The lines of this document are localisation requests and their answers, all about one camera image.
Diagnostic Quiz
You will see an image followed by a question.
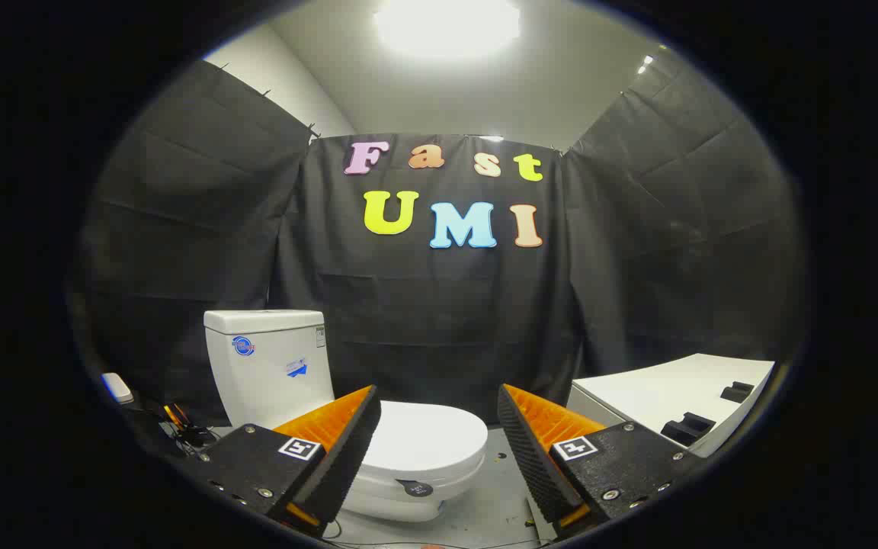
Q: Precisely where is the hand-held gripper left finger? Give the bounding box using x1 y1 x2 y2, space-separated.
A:
197 385 383 538

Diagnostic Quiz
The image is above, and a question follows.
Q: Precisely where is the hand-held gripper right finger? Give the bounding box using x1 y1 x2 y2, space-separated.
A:
497 384 707 538

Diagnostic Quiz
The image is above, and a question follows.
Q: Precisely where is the white toilet lid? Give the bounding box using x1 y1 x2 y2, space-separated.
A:
359 400 489 498

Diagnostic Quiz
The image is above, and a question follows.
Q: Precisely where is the white toilet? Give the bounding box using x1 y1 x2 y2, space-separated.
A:
203 309 489 523

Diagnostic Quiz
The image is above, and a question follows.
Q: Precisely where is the white drawer cabinet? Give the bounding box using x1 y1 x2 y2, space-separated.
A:
567 353 777 458

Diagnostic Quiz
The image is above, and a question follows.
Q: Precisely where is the black backdrop cloth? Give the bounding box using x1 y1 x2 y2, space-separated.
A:
77 59 806 428

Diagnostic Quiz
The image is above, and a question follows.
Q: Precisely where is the small white device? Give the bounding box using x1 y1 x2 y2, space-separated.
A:
101 372 135 405

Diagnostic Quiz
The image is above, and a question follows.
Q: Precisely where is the ceiling light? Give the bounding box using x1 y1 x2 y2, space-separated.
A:
374 0 522 58

